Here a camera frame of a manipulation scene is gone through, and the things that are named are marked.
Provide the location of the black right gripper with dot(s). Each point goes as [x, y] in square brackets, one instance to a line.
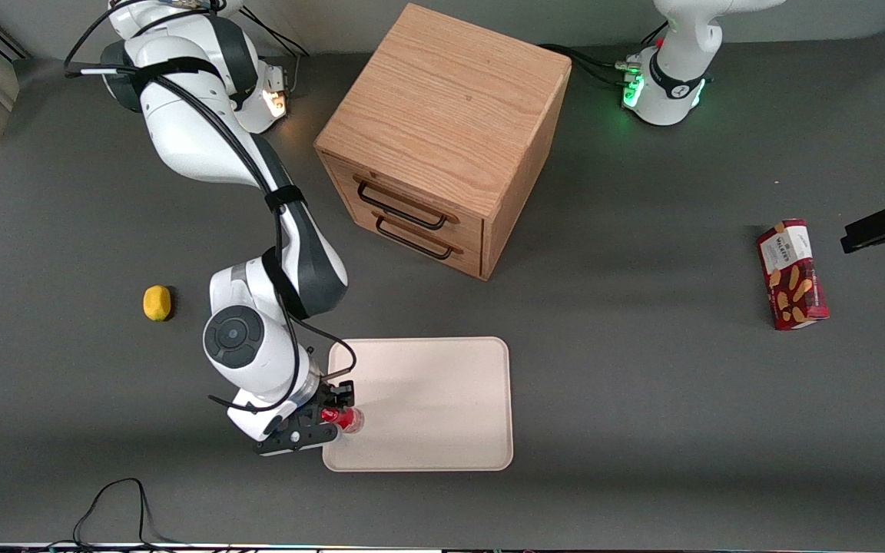
[329, 397]

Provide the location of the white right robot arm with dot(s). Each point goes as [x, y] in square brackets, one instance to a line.
[189, 130]

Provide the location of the white rectangular tray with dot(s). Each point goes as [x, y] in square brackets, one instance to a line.
[435, 403]

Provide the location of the red tartan shortbread box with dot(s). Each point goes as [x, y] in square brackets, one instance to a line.
[792, 276]

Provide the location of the wooden drawer front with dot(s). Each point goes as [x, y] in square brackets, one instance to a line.
[412, 244]
[412, 201]

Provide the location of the yellow lemon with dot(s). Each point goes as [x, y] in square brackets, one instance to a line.
[157, 302]

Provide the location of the wooden drawer cabinet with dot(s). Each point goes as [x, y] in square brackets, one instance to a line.
[450, 100]

